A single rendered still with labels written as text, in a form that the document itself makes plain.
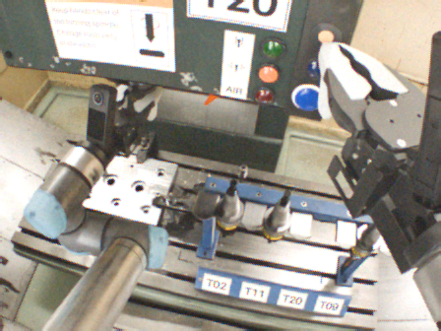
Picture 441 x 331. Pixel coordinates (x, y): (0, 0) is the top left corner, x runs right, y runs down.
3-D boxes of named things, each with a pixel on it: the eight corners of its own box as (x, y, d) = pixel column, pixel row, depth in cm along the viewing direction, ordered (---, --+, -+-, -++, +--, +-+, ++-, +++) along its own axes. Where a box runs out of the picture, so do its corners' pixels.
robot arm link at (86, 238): (108, 266, 66) (94, 242, 57) (58, 253, 67) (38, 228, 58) (120, 231, 71) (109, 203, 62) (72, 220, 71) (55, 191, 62)
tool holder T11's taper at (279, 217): (289, 214, 80) (296, 198, 74) (283, 230, 77) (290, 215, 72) (272, 207, 81) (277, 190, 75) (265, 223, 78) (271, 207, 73)
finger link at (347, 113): (307, 82, 29) (361, 163, 24) (311, 68, 28) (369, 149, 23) (352, 77, 30) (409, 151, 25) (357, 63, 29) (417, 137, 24)
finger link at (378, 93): (315, 81, 36) (360, 146, 31) (328, 33, 31) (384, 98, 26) (339, 78, 37) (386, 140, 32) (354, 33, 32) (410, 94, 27)
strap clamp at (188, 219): (193, 229, 113) (193, 204, 101) (154, 220, 114) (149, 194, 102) (196, 220, 114) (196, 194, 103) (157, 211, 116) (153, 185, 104)
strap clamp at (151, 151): (147, 180, 123) (142, 153, 111) (138, 178, 123) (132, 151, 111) (158, 152, 130) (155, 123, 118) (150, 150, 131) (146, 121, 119)
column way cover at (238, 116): (255, 139, 137) (277, 20, 96) (138, 117, 141) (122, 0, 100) (257, 130, 140) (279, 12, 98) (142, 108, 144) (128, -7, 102)
